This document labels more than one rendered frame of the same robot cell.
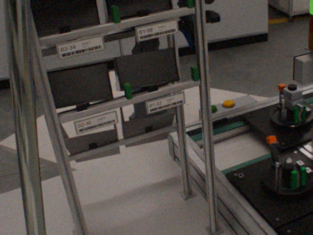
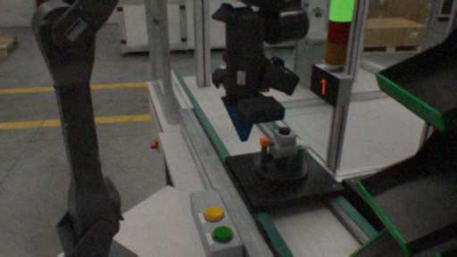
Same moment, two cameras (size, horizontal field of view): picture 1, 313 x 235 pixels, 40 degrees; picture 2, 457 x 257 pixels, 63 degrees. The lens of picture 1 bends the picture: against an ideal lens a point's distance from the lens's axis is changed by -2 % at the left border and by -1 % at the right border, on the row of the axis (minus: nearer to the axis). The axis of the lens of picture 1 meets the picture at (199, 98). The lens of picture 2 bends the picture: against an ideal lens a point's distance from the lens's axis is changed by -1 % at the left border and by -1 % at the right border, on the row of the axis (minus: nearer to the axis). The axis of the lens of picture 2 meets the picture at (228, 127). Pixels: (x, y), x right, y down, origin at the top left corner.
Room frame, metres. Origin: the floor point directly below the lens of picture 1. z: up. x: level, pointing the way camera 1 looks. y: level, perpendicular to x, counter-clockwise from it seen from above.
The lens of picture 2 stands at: (1.25, 0.58, 1.51)
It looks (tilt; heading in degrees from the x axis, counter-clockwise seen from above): 26 degrees down; 277
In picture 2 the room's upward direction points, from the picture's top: straight up
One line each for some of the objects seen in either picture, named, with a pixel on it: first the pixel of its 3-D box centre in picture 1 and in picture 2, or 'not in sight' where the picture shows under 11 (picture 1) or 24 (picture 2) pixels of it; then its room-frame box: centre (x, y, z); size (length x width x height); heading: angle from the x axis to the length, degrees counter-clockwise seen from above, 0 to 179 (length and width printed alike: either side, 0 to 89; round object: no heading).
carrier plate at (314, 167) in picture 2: (290, 122); (280, 174); (1.21, -0.29, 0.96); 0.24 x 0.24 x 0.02; 24
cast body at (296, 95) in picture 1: (293, 96); (286, 140); (1.20, -0.30, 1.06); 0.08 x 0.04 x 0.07; 24
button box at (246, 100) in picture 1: (228, 112); (214, 226); (1.36, -0.10, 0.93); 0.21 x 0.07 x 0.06; 114
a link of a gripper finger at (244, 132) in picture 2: (185, 38); (247, 127); (1.28, 0.03, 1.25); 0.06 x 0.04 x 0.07; 23
